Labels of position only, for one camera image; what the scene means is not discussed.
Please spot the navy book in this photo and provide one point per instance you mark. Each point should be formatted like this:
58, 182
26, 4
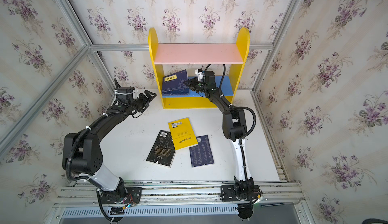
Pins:
171, 94
175, 81
177, 90

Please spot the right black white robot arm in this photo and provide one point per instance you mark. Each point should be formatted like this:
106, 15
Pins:
238, 122

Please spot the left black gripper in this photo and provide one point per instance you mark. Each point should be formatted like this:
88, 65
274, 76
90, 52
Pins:
142, 101

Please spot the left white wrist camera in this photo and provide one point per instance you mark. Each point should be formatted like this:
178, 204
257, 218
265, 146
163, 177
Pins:
127, 93

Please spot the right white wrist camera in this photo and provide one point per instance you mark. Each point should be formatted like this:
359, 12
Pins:
200, 74

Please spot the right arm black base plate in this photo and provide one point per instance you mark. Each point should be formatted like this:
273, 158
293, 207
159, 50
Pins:
228, 194

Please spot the yellow pink blue bookshelf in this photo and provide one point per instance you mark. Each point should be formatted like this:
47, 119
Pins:
233, 54

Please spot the yellow paperback book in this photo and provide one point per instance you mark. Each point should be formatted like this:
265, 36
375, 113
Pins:
182, 134

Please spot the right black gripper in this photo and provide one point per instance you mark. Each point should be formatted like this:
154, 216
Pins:
196, 84

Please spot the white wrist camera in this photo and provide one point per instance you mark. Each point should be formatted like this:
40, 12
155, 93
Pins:
127, 93
200, 74

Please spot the black paperback book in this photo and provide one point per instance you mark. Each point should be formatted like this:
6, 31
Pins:
163, 150

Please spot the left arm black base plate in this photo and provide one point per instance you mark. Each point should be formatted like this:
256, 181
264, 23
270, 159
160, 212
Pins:
131, 196

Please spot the white ventilation grille strip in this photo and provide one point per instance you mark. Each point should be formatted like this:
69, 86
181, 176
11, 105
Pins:
152, 211

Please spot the dark blue text-covered book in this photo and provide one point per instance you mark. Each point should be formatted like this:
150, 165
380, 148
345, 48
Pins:
201, 154

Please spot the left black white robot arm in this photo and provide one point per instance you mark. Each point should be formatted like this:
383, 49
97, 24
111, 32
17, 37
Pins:
82, 154

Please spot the aluminium mounting rail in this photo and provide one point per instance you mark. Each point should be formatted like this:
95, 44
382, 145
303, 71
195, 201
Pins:
175, 193

